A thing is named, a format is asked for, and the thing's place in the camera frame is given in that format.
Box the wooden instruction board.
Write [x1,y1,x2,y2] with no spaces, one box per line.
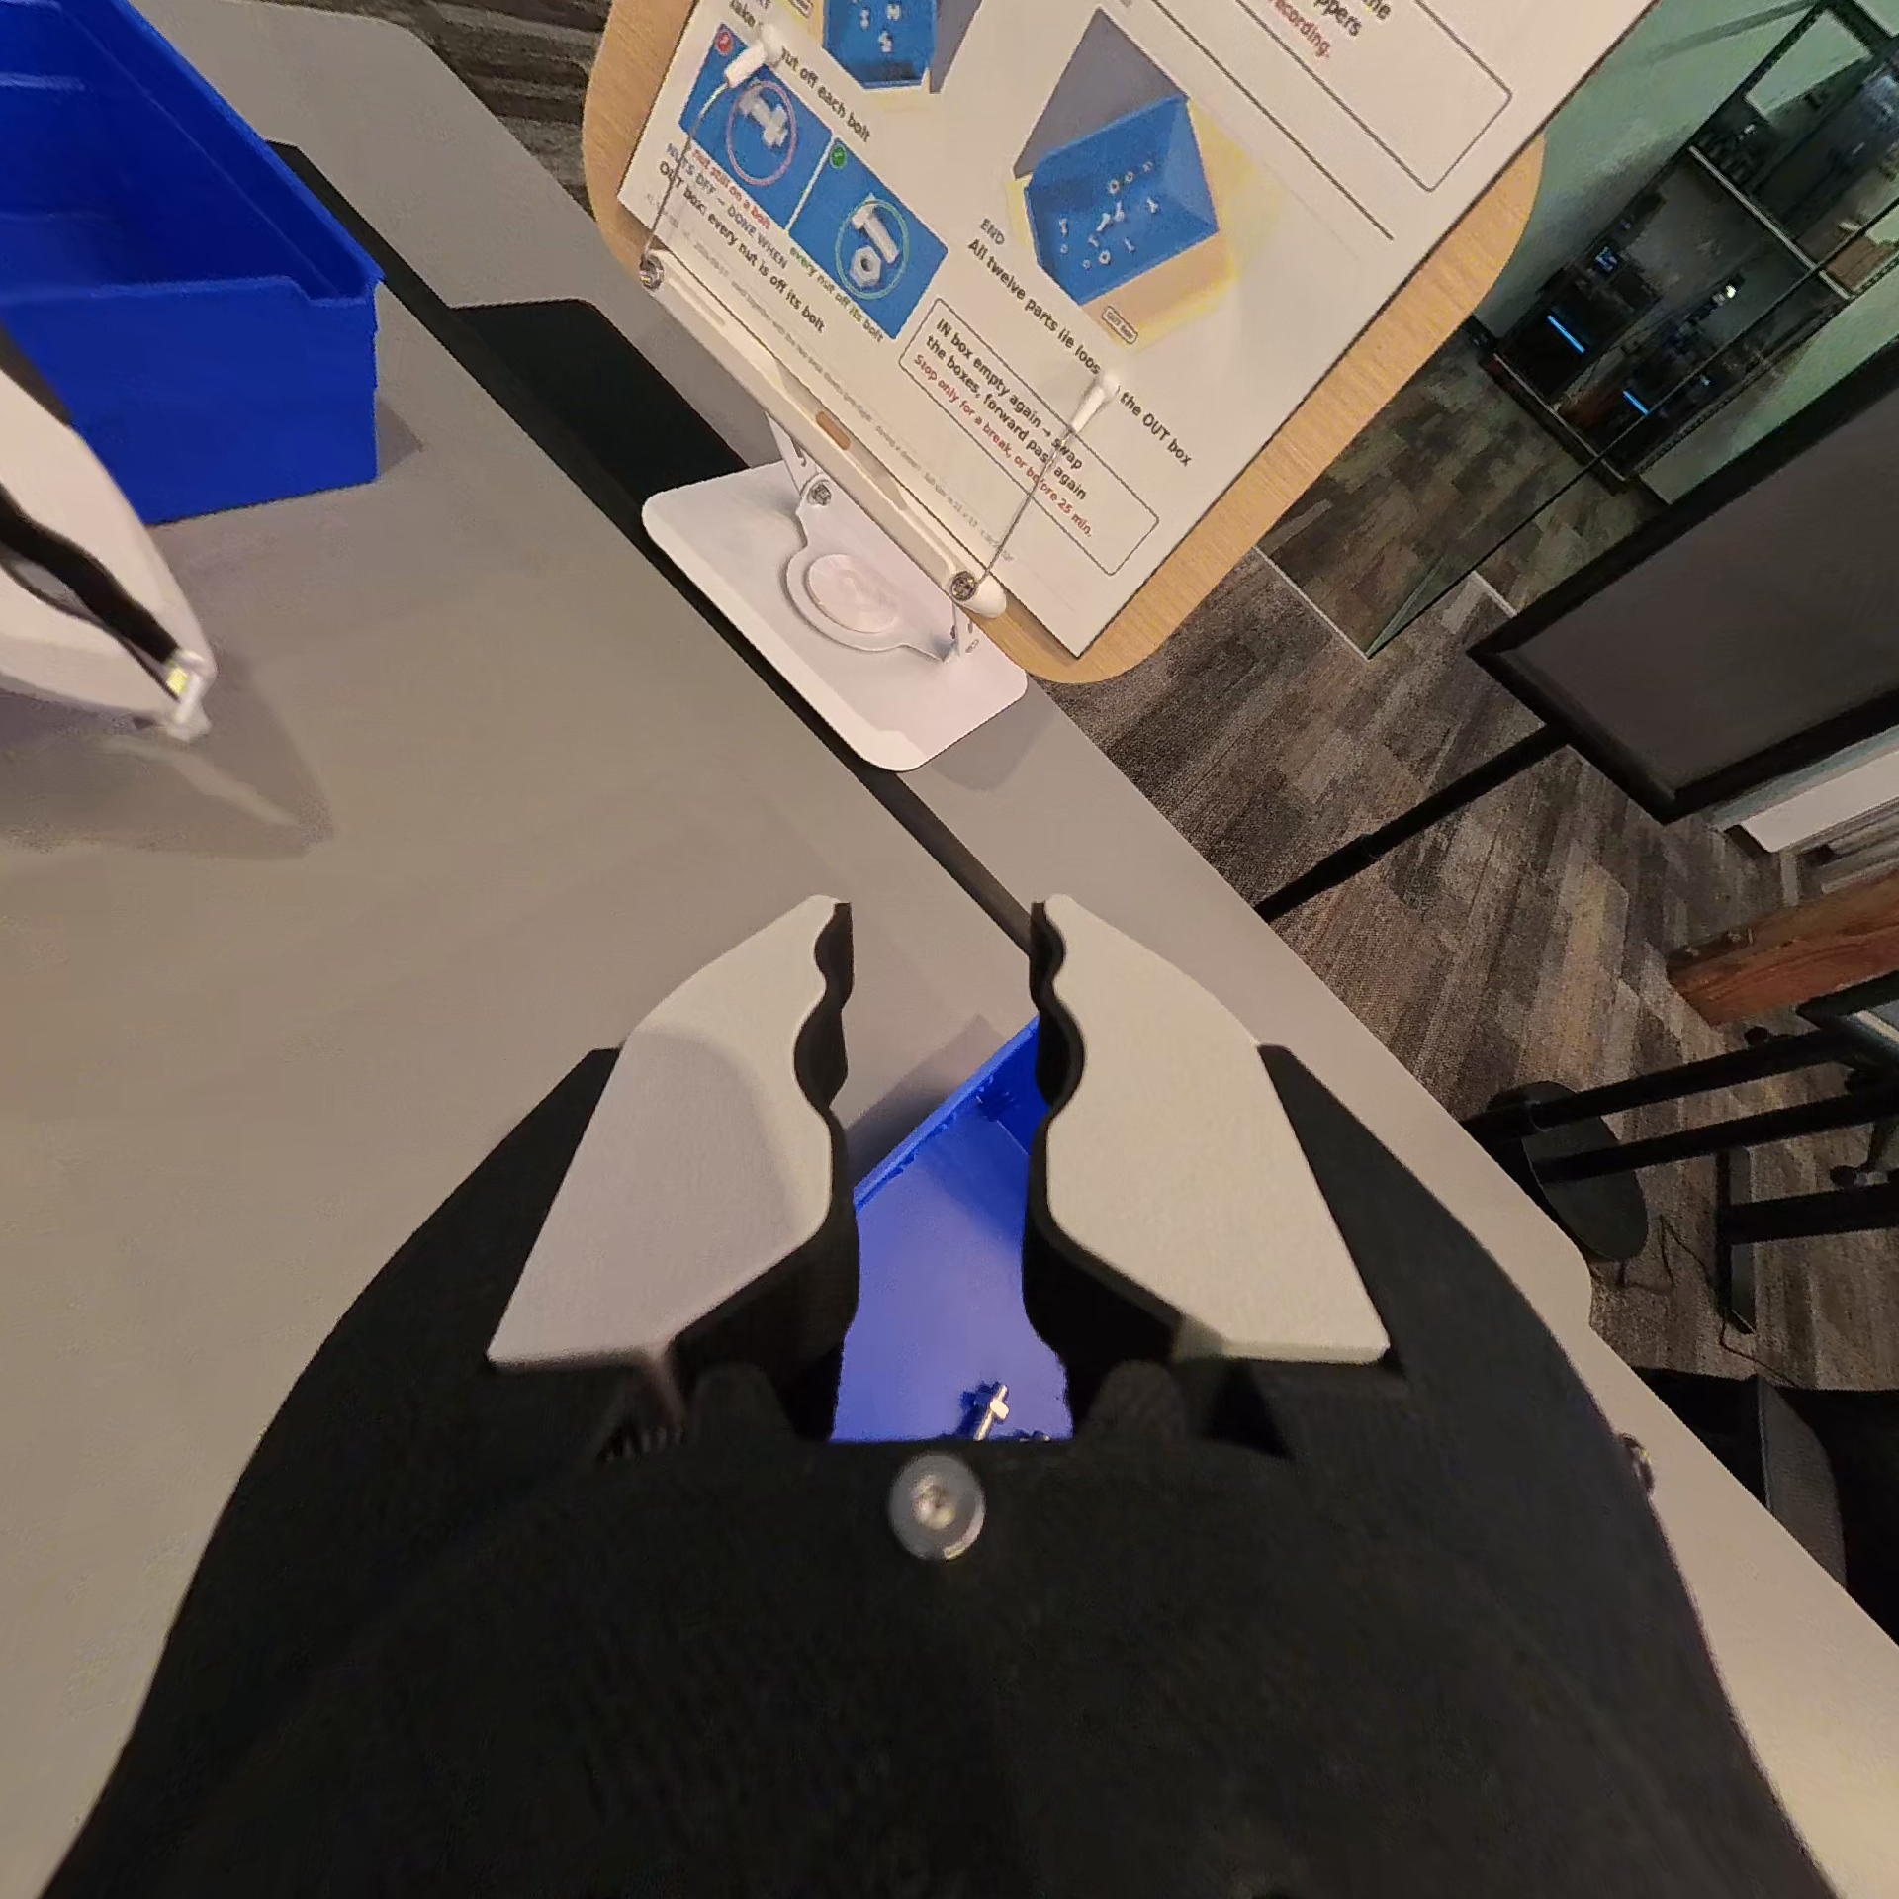
[582,0,1664,686]

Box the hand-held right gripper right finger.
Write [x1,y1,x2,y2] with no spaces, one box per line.
[1027,892,1398,1369]

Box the black pole stand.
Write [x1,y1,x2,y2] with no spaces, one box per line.
[1460,1024,1899,1265]

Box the blue plastic bin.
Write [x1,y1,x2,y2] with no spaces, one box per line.
[0,0,384,525]
[828,1014,1081,1445]

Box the black high-back chair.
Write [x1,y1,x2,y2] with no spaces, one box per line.
[1633,1356,1899,1634]

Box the wooden beam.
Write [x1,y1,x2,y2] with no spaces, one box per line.
[1668,875,1899,1028]

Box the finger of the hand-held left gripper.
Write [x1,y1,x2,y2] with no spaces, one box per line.
[0,319,220,692]
[0,519,180,732]

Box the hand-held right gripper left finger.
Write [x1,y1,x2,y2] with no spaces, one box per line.
[487,892,863,1375]

